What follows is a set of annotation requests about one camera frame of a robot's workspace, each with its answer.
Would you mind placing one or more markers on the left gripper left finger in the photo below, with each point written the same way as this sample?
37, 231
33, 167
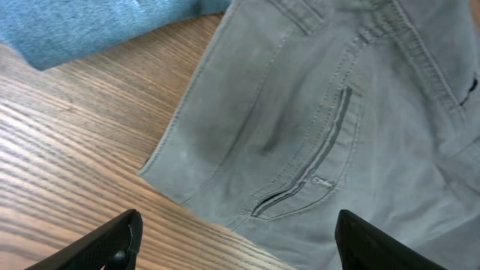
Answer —
112, 246

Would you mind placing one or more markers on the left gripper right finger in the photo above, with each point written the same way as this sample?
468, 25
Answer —
362, 246

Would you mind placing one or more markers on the grey shorts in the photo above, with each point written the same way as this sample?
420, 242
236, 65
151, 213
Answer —
300, 109

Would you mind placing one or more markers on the folded blue denim shorts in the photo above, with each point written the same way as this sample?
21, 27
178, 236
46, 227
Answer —
48, 33

